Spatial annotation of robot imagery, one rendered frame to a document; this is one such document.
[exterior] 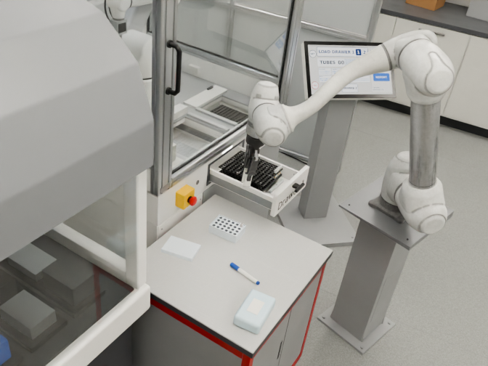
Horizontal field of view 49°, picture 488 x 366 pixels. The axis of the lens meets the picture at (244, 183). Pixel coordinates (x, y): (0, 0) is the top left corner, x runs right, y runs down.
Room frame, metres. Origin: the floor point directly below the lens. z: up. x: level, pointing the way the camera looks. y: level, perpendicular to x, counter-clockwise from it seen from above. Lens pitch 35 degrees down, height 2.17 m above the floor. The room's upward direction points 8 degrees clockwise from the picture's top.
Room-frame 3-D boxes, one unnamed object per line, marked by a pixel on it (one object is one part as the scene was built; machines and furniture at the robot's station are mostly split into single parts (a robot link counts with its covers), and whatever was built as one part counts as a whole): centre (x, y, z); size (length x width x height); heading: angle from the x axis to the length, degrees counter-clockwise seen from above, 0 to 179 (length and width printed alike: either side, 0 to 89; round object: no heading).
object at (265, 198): (1.95, -0.01, 0.86); 0.40 x 0.26 x 0.06; 62
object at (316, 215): (2.78, -0.49, 0.51); 0.50 x 0.45 x 1.02; 18
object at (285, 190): (1.86, -0.20, 0.87); 0.29 x 0.02 x 0.11; 152
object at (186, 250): (1.52, 0.21, 0.77); 0.13 x 0.09 x 0.02; 75
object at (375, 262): (1.97, -0.69, 0.38); 0.30 x 0.30 x 0.76; 48
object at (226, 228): (1.66, 0.04, 0.78); 0.12 x 0.08 x 0.04; 67
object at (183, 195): (1.71, 0.22, 0.88); 0.07 x 0.05 x 0.07; 152
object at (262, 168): (1.95, -0.02, 0.87); 0.22 x 0.18 x 0.06; 62
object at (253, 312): (1.25, -0.09, 0.78); 0.15 x 0.10 x 0.04; 159
